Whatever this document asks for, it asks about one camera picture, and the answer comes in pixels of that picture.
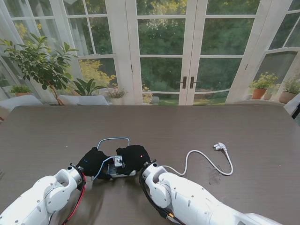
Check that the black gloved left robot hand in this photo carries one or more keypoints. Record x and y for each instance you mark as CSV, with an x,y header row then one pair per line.
x,y
92,164

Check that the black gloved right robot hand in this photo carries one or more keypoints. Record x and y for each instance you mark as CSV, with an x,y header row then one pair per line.
x,y
133,158

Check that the grey USB wall charger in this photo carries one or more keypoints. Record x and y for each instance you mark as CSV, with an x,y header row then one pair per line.
x,y
118,161

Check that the white power strip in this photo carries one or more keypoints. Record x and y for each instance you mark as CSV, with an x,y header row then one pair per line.
x,y
112,171

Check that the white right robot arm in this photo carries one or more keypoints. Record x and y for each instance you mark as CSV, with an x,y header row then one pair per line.
x,y
187,197

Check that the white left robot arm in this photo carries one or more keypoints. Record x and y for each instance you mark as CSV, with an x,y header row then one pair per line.
x,y
39,199

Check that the printed garden window backdrop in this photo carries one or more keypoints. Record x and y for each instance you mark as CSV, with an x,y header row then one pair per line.
x,y
164,47

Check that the white panel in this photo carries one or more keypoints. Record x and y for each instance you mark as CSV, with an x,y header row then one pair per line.
x,y
293,105

